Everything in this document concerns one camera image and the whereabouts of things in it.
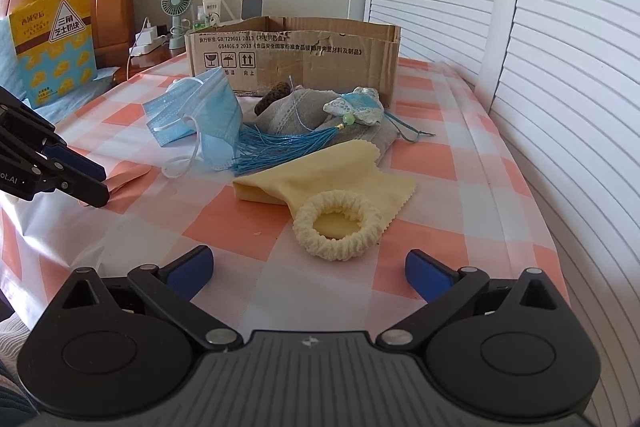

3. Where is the cream knitted scrunchie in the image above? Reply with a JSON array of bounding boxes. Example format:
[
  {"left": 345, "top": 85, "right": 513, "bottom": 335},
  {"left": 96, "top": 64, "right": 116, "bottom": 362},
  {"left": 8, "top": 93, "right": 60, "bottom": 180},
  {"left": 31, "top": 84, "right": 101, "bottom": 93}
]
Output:
[{"left": 293, "top": 190, "right": 384, "bottom": 261}]

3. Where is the blue surgical face mask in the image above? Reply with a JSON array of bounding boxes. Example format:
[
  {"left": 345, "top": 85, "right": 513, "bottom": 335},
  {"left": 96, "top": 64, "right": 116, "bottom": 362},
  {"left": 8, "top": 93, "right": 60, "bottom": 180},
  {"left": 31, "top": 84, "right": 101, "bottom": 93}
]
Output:
[{"left": 153, "top": 67, "right": 243, "bottom": 178}]

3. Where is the yellow microfibre cloth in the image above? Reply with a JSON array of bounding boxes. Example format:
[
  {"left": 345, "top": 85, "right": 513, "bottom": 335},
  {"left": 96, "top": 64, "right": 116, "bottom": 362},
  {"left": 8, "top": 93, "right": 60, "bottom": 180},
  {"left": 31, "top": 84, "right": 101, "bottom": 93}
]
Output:
[{"left": 233, "top": 140, "right": 416, "bottom": 228}]

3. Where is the blue white sachet with tassel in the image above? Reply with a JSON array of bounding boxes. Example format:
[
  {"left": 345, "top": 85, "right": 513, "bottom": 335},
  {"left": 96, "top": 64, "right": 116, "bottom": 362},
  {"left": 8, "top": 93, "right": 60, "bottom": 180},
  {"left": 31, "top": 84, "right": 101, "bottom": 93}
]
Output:
[{"left": 232, "top": 87, "right": 434, "bottom": 176}]

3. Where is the brown scrunchie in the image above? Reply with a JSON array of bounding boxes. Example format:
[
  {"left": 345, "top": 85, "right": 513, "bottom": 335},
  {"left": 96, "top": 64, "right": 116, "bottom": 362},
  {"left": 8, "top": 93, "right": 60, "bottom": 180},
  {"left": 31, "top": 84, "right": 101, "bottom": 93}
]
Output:
[{"left": 254, "top": 82, "right": 292, "bottom": 116}]

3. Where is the grey fabric pouch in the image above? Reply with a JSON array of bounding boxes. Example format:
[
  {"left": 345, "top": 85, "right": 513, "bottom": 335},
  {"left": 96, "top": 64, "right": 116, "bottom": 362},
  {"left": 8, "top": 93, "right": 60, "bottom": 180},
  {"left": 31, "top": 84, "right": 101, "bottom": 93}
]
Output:
[
  {"left": 243, "top": 87, "right": 338, "bottom": 135},
  {"left": 343, "top": 119, "right": 399, "bottom": 162}
]

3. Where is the checkered pink white tablecloth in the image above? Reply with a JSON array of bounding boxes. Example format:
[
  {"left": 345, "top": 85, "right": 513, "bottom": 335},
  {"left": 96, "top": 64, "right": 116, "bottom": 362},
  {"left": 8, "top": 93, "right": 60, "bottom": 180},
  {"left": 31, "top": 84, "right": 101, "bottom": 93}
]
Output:
[{"left": 1, "top": 57, "right": 564, "bottom": 334}]

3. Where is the yellow blue snack bag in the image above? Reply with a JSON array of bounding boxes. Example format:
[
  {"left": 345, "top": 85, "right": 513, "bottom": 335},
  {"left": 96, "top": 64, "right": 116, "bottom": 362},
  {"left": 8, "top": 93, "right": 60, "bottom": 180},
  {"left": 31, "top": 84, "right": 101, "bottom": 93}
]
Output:
[{"left": 9, "top": 0, "right": 96, "bottom": 108}]

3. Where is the wooden nightstand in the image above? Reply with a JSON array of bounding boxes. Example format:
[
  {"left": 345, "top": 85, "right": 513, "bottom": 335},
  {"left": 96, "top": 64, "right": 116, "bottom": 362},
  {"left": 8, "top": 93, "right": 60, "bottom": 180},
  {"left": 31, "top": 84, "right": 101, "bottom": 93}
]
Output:
[{"left": 113, "top": 46, "right": 175, "bottom": 84}]

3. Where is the white power strip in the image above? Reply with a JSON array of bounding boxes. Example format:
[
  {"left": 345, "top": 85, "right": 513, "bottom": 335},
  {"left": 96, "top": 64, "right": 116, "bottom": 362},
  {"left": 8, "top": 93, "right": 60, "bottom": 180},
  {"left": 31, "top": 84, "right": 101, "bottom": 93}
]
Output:
[{"left": 129, "top": 17, "right": 167, "bottom": 57}]

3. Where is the green sanitizer bottle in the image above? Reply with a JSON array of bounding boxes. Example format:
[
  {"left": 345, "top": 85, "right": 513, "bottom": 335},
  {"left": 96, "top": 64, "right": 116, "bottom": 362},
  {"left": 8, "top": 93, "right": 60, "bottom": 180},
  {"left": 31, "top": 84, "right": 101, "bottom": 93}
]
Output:
[{"left": 192, "top": 5, "right": 209, "bottom": 30}]

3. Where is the green desk fan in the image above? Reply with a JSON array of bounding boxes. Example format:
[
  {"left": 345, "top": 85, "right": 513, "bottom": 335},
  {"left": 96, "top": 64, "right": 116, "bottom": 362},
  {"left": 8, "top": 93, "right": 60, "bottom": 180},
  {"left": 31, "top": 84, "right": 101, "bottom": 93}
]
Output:
[{"left": 160, "top": 0, "right": 192, "bottom": 50}]

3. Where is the white card sign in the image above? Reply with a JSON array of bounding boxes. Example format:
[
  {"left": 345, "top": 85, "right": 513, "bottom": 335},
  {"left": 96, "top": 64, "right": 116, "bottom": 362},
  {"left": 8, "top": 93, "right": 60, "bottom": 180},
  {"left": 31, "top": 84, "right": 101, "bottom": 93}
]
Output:
[{"left": 202, "top": 0, "right": 222, "bottom": 25}]

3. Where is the white grey phone stand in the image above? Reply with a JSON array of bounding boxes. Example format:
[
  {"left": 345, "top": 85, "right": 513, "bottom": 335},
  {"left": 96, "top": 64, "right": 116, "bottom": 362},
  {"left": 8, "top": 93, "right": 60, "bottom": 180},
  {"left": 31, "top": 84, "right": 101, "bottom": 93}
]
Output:
[{"left": 240, "top": 0, "right": 264, "bottom": 20}]

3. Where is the brown cardboard box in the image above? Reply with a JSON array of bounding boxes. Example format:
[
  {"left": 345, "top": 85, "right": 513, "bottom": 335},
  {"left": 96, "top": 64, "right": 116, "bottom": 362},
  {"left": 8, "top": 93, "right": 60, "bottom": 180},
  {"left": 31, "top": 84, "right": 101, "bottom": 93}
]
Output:
[{"left": 186, "top": 16, "right": 401, "bottom": 106}]

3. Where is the white louvered closet door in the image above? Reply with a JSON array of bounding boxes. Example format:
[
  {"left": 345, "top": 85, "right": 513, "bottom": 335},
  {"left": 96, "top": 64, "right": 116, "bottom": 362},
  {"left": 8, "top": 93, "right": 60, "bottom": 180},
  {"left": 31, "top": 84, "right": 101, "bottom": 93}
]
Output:
[{"left": 364, "top": 0, "right": 639, "bottom": 426}]

